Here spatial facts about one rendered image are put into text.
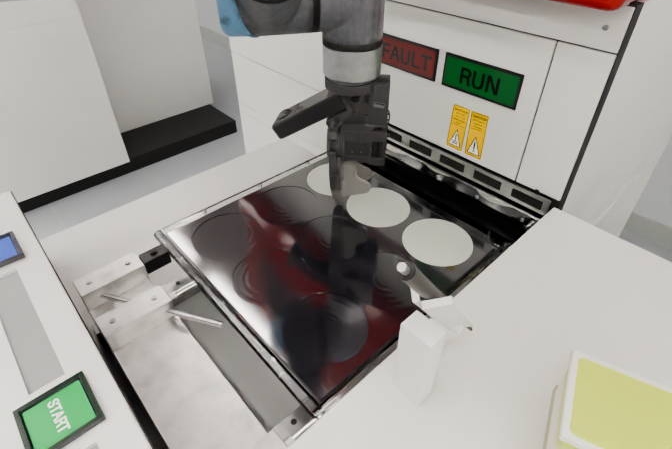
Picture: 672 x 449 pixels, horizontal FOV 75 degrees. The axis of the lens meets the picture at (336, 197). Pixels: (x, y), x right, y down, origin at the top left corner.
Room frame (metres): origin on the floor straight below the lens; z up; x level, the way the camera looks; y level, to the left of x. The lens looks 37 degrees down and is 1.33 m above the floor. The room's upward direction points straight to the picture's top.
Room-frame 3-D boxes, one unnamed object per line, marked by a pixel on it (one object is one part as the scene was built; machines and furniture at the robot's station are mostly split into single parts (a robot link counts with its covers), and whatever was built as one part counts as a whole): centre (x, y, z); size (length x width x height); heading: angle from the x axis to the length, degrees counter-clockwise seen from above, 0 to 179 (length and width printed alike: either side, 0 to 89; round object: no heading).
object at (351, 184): (0.54, -0.02, 0.95); 0.06 x 0.03 x 0.09; 84
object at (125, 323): (0.34, 0.24, 0.89); 0.08 x 0.03 x 0.03; 133
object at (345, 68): (0.56, -0.02, 1.13); 0.08 x 0.08 x 0.05
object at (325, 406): (0.34, -0.11, 0.90); 0.37 x 0.01 x 0.01; 133
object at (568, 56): (0.77, -0.03, 1.02); 0.81 x 0.03 x 0.40; 43
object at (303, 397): (0.35, 0.14, 0.90); 0.38 x 0.01 x 0.01; 43
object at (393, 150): (0.63, -0.14, 0.89); 0.44 x 0.02 x 0.10; 43
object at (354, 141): (0.55, -0.03, 1.05); 0.09 x 0.08 x 0.12; 84
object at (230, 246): (0.47, 0.01, 0.90); 0.34 x 0.34 x 0.01; 43
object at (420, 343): (0.22, -0.08, 1.03); 0.06 x 0.04 x 0.13; 133
